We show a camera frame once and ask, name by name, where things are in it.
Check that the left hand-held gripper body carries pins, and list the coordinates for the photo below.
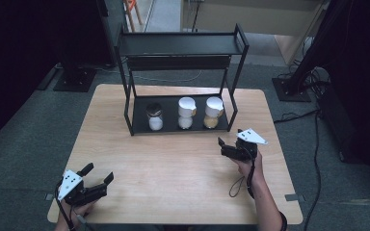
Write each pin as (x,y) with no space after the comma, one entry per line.
(72,189)

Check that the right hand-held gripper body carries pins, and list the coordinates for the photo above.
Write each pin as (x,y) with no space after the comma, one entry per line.
(245,150)

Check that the white-lidded jar of yellow powder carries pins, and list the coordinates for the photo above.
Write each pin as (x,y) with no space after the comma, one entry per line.
(214,107)

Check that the white-lidded jar of white powder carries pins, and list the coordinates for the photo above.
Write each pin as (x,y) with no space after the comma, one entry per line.
(186,107)

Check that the glass jar with black lid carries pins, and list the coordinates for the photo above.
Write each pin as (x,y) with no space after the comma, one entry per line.
(155,117)

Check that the black metal shelf rack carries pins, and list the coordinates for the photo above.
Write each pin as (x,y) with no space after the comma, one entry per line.
(179,45)

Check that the person's right hand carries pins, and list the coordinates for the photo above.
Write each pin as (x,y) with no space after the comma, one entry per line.
(255,171)

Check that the person's left hand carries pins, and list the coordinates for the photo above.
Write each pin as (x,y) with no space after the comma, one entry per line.
(77,213)

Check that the grey floor tape strip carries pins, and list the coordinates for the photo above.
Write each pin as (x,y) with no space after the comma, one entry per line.
(48,197)
(294,197)

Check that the black wristband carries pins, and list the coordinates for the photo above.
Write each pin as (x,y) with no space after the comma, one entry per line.
(283,221)

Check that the black stand with square base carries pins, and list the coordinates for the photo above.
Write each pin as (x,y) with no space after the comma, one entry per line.
(74,78)

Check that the beige counter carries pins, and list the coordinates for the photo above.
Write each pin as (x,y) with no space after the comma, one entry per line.
(253,17)

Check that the dark grey panel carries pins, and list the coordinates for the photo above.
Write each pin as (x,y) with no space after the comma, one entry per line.
(108,32)

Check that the black stand with slanted post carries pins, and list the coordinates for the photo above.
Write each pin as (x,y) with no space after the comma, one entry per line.
(290,89)

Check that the light wooden frame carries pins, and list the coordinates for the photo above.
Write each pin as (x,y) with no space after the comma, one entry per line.
(131,9)

